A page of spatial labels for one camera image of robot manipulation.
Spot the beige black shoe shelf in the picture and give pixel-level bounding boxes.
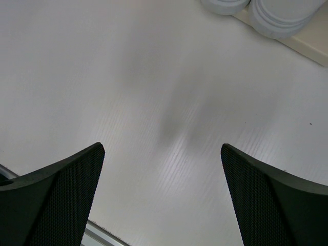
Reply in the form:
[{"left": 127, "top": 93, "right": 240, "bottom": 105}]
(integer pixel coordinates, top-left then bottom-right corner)
[{"left": 233, "top": 2, "right": 327, "bottom": 67}]

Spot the white sneaker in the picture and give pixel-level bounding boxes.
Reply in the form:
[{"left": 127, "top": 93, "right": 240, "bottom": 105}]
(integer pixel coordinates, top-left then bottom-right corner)
[
  {"left": 248, "top": 0, "right": 326, "bottom": 39},
  {"left": 200, "top": 0, "right": 250, "bottom": 15}
]

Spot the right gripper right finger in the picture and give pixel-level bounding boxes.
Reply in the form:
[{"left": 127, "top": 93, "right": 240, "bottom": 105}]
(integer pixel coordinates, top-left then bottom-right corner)
[{"left": 221, "top": 143, "right": 327, "bottom": 245}]

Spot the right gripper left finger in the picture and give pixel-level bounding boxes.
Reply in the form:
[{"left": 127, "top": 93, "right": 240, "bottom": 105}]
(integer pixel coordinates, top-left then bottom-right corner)
[{"left": 1, "top": 142, "right": 105, "bottom": 245}]

